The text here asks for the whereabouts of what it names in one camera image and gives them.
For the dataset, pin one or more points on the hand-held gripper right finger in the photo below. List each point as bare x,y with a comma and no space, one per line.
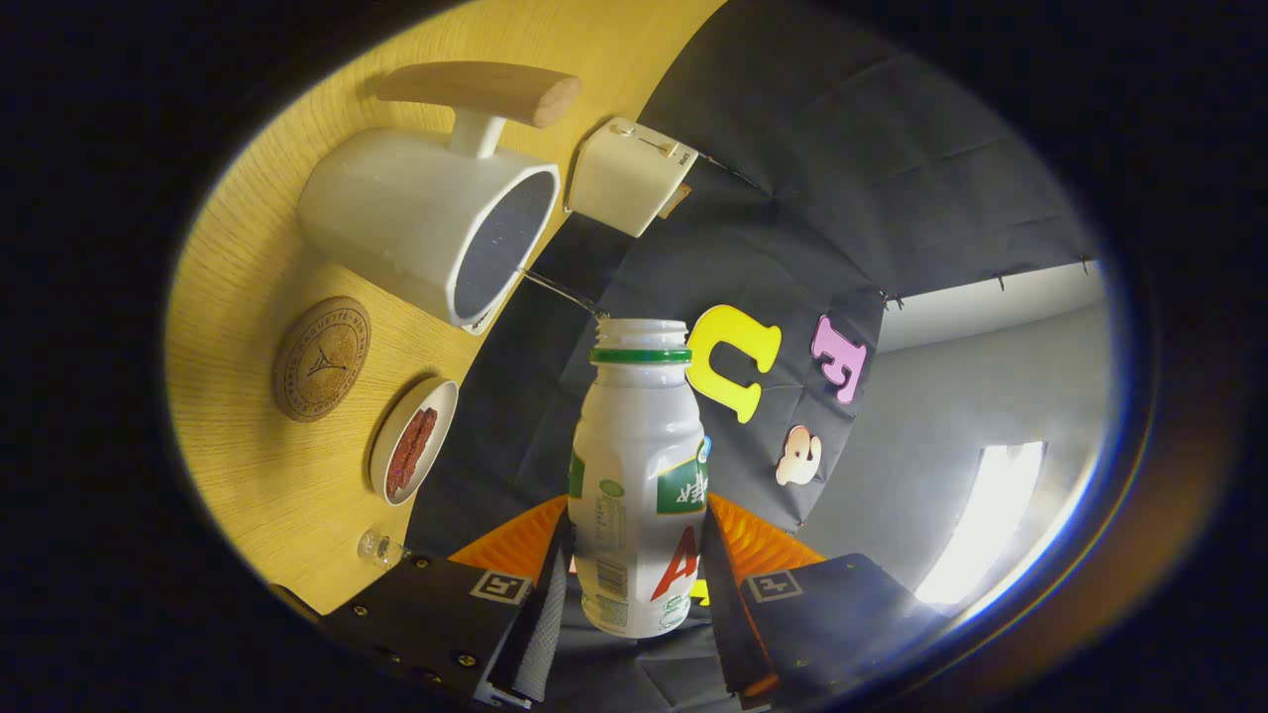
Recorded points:
842,619

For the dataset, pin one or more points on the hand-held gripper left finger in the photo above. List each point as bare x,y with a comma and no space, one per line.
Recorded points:
436,619

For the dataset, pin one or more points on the white juice bottle green label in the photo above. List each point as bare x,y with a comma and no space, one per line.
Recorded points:
634,446

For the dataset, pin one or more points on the round cork coaster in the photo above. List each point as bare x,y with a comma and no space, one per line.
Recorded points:
320,358

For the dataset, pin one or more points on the clear plastic water bottle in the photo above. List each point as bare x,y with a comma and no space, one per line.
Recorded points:
378,547

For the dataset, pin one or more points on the brown meat patty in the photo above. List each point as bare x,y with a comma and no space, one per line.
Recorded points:
422,441
400,470

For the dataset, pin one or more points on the ceiling light panel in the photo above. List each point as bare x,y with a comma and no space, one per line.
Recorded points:
981,525

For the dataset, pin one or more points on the round beige plate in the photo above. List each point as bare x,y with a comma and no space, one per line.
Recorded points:
441,406

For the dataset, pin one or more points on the wooden table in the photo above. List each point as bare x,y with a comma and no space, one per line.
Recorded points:
248,465

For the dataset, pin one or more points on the black backdrop cloth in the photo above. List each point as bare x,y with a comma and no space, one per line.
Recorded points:
842,178

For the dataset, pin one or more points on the slice of toast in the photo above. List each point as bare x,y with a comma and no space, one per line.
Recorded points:
677,201

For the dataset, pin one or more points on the cream toaster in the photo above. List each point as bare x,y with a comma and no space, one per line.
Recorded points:
619,178

